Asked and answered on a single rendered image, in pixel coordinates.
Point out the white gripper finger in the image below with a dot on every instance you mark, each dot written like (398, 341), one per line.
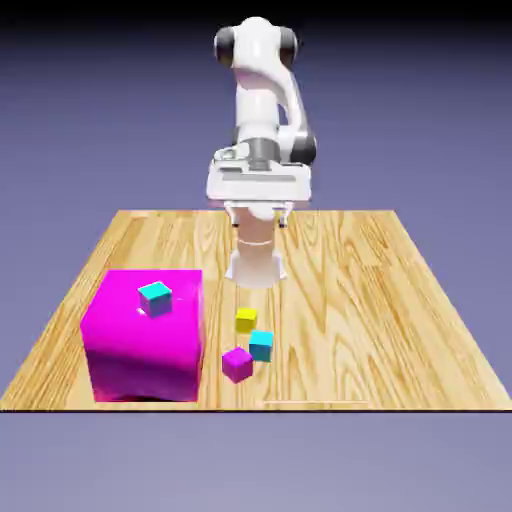
(232, 215)
(284, 215)

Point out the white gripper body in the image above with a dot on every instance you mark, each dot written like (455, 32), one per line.
(258, 186)

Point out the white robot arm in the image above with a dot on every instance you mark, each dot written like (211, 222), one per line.
(256, 72)

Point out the small yellow cube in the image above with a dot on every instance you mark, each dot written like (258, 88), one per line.
(245, 319)

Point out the small cyan cube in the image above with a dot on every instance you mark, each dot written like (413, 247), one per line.
(156, 298)
(261, 344)

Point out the small magenta cube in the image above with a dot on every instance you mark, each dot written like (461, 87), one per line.
(237, 364)

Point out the large magenta box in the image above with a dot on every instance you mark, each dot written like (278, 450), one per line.
(144, 340)

